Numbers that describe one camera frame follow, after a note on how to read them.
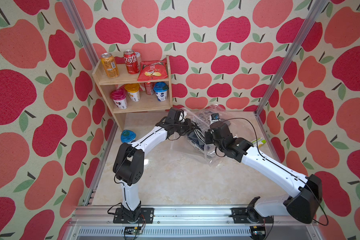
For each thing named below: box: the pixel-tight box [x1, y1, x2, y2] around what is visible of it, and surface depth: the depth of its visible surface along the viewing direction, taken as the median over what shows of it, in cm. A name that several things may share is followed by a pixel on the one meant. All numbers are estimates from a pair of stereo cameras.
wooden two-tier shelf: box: [92, 55, 173, 132], surface depth 86 cm
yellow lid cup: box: [124, 83, 140, 102], surface depth 95 cm
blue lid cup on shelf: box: [153, 81, 169, 102], surface depth 95 cm
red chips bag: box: [137, 60, 169, 82], surface depth 78 cm
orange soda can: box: [101, 52, 120, 79], surface depth 75 cm
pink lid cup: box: [110, 86, 128, 110], surface depth 90 cm
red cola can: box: [123, 49, 140, 75], surface depth 77 cm
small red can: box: [144, 82, 155, 96], surface depth 100 cm
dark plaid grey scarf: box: [187, 130, 205, 152], surface depth 92 cm
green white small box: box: [252, 137, 267, 148], surface depth 100 cm
